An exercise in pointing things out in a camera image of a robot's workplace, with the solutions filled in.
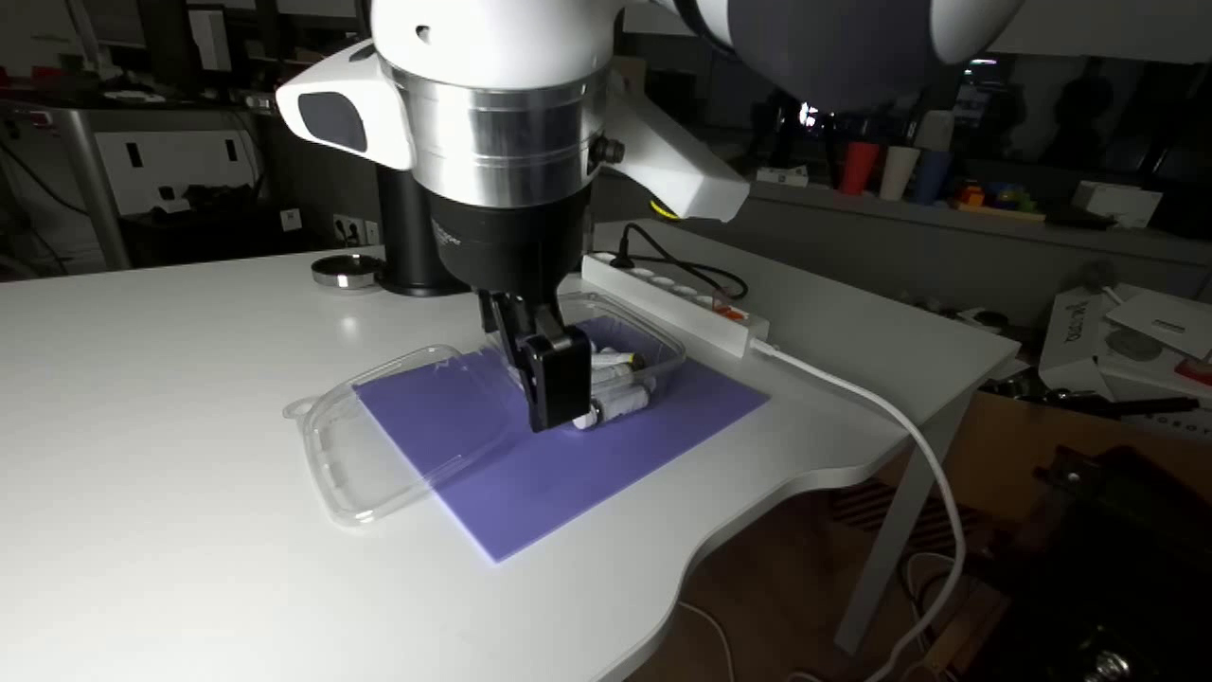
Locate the blue cup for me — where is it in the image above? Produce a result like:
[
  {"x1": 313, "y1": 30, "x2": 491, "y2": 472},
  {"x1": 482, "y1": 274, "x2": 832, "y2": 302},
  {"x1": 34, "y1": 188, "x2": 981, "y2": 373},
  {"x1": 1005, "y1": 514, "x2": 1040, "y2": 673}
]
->
[{"x1": 909, "y1": 145, "x2": 954, "y2": 210}]

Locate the long white cylinder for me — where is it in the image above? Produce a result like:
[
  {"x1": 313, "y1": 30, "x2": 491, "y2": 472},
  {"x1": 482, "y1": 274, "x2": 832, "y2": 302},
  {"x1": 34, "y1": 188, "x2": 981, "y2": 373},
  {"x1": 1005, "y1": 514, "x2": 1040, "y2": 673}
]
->
[{"x1": 572, "y1": 381, "x2": 660, "y2": 434}]

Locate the clear plastic lid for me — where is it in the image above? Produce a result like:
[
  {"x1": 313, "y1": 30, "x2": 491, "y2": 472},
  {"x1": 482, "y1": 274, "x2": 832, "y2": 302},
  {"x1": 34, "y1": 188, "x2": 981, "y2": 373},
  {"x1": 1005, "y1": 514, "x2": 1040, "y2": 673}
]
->
[{"x1": 283, "y1": 342, "x2": 533, "y2": 529}]

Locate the white paper stack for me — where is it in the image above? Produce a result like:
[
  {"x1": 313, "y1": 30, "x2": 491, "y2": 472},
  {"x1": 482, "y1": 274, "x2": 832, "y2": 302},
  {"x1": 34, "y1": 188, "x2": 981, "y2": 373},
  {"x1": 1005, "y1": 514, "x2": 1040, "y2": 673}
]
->
[{"x1": 1035, "y1": 275, "x2": 1212, "y2": 418}]

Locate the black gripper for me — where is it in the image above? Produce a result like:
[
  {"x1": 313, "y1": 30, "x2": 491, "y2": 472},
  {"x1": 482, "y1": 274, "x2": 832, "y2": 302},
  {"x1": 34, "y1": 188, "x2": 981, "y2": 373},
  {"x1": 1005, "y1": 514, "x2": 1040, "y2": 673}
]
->
[{"x1": 427, "y1": 188, "x2": 600, "y2": 434}]

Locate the white drawer cabinet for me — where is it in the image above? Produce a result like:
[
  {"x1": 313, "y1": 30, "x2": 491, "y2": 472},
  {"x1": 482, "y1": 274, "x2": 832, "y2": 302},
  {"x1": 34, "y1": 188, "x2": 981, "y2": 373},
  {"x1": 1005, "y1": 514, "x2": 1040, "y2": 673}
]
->
[{"x1": 57, "y1": 104, "x2": 270, "y2": 269}]

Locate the round black disc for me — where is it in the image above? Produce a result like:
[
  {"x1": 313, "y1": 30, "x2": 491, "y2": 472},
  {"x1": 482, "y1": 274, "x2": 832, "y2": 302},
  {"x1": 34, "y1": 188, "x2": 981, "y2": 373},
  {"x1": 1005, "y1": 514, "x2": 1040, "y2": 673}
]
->
[{"x1": 308, "y1": 250, "x2": 385, "y2": 293}]

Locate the red cup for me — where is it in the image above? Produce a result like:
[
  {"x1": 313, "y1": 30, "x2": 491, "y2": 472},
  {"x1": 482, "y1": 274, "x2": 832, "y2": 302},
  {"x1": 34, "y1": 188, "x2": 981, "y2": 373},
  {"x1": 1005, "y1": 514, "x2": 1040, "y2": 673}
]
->
[{"x1": 837, "y1": 136, "x2": 887, "y2": 202}]

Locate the small white box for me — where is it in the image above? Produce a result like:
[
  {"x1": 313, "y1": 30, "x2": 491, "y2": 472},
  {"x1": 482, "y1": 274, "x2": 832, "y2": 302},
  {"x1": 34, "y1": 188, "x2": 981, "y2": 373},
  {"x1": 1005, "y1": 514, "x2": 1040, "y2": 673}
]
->
[{"x1": 1067, "y1": 179, "x2": 1168, "y2": 235}]

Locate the white cup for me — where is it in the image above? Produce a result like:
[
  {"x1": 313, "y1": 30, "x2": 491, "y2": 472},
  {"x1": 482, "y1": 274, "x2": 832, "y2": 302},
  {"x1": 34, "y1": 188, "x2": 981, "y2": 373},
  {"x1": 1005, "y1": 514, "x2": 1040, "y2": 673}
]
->
[{"x1": 879, "y1": 141, "x2": 925, "y2": 205}]

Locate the white power cable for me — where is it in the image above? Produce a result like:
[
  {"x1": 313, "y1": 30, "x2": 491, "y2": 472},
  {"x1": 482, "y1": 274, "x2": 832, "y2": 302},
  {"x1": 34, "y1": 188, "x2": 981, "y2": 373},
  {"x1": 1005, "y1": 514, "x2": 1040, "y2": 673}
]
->
[{"x1": 749, "y1": 337, "x2": 968, "y2": 682}]

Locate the metal table leg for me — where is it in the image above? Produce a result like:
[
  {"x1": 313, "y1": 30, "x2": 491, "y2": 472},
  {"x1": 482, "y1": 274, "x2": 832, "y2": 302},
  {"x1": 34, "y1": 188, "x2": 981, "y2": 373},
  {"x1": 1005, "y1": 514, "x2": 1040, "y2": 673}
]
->
[{"x1": 831, "y1": 385, "x2": 986, "y2": 661}]

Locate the black power cable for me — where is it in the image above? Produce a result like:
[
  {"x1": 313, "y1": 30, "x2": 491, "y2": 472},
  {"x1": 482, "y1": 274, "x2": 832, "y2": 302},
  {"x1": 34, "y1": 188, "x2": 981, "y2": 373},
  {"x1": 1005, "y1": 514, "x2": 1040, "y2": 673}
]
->
[{"x1": 612, "y1": 221, "x2": 757, "y2": 308}]

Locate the purple mat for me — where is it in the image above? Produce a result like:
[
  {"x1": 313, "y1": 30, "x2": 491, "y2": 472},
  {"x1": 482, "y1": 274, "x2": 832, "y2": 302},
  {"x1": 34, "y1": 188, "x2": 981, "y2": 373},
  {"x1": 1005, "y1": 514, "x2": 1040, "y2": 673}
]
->
[{"x1": 353, "y1": 313, "x2": 776, "y2": 568}]

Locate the gray shelf counter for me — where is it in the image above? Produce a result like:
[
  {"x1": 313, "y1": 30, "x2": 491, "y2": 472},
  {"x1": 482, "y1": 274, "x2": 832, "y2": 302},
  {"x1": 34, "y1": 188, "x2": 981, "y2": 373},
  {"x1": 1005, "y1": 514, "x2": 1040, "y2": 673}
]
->
[{"x1": 733, "y1": 179, "x2": 1212, "y2": 332}]

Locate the white power strip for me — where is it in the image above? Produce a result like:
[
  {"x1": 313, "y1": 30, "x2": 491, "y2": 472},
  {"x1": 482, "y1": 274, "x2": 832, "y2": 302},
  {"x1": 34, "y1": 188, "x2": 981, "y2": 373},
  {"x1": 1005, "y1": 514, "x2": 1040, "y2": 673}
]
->
[{"x1": 581, "y1": 248, "x2": 776, "y2": 360}]

